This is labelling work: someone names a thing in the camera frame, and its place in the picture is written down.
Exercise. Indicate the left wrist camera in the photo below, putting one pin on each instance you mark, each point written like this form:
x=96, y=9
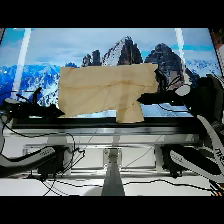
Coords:
x=36, y=95

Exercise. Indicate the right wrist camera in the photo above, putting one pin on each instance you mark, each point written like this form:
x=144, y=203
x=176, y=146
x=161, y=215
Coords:
x=160, y=78

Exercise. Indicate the silver frame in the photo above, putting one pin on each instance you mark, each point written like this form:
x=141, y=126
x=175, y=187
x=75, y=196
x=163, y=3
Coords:
x=113, y=140

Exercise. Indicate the beige garment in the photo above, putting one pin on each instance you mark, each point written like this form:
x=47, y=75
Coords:
x=96, y=90

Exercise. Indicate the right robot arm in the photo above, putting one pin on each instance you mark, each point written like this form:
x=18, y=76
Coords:
x=206, y=96

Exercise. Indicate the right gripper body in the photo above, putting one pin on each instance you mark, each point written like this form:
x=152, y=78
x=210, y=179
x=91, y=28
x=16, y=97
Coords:
x=156, y=98

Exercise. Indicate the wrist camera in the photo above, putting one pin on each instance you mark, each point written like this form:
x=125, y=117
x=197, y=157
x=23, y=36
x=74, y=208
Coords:
x=160, y=78
x=36, y=95

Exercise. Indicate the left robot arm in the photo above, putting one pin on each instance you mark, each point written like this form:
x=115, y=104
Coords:
x=30, y=158

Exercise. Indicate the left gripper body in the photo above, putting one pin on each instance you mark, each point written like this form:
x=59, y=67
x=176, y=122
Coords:
x=46, y=111

